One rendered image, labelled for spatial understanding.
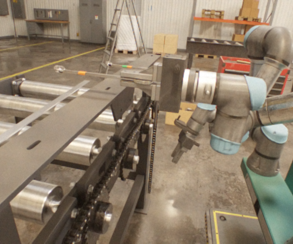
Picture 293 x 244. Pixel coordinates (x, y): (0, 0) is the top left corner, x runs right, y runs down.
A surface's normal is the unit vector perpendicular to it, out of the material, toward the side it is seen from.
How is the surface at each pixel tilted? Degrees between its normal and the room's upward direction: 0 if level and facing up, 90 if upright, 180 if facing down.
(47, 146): 0
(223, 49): 90
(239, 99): 90
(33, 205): 53
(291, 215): 0
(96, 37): 90
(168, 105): 90
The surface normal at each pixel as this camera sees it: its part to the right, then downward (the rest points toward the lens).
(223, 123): -0.66, 0.28
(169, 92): -0.22, 0.40
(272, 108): -0.71, -0.13
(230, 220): 0.06, -0.90
